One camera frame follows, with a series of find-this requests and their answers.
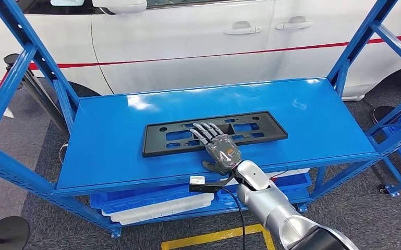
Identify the white car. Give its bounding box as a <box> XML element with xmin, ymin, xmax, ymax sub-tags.
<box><xmin>0</xmin><ymin>0</ymin><xmax>401</xmax><ymax>120</ymax></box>

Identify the white car mirror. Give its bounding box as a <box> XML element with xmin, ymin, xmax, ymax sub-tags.
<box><xmin>92</xmin><ymin>0</ymin><xmax>148</xmax><ymax>15</ymax></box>

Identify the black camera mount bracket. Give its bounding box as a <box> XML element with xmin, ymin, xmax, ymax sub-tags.
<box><xmin>189</xmin><ymin>174</ymin><xmax>237</xmax><ymax>194</ymax></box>

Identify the black plastic plate frame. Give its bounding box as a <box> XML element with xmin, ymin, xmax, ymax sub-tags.
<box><xmin>142</xmin><ymin>111</ymin><xmax>288</xmax><ymax>158</ymax></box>

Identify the black camera cable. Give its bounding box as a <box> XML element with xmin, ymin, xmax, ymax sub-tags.
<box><xmin>220</xmin><ymin>186</ymin><xmax>248</xmax><ymax>250</ymax></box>

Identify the black tripod stand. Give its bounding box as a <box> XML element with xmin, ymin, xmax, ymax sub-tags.
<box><xmin>3</xmin><ymin>53</ymin><xmax>68</xmax><ymax>133</ymax></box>

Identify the black round stand base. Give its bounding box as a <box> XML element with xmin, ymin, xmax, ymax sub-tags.
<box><xmin>0</xmin><ymin>216</ymin><xmax>30</xmax><ymax>250</ymax></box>
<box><xmin>372</xmin><ymin>105</ymin><xmax>399</xmax><ymax>126</ymax></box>

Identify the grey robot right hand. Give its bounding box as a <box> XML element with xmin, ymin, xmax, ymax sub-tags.
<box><xmin>190</xmin><ymin>122</ymin><xmax>243</xmax><ymax>174</ymax></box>

